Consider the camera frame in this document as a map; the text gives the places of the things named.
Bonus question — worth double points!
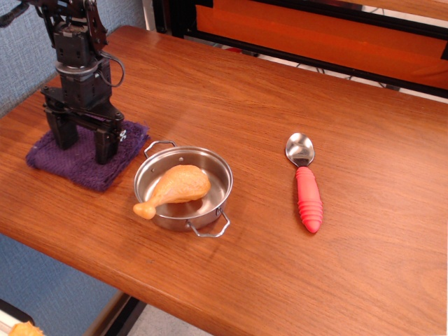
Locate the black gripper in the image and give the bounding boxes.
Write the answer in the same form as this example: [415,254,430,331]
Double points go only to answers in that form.
[41,57,124,165]

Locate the purple terry rag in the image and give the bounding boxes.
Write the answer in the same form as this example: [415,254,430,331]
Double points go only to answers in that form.
[26,120,149,192]

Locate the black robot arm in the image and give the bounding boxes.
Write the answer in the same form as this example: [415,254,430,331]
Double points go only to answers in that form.
[21,1,124,165]

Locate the small steel pot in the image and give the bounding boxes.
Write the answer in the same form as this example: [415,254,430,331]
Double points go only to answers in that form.
[133,140,234,238]

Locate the plastic chicken drumstick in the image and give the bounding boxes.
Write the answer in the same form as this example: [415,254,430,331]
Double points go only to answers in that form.
[133,164,211,220]

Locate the orange fuzzy object at corner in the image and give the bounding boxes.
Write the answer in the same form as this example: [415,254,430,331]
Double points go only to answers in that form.
[8,322,44,336]

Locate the black sleeved cable bundle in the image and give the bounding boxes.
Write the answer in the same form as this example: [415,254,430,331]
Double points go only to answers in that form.
[0,1,31,29]

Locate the spoon with red handle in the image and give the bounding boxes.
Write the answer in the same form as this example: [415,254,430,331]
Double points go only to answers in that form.
[285,133,323,233]

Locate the orange panel black frame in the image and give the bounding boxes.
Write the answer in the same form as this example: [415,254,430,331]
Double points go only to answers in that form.
[153,1,447,97]

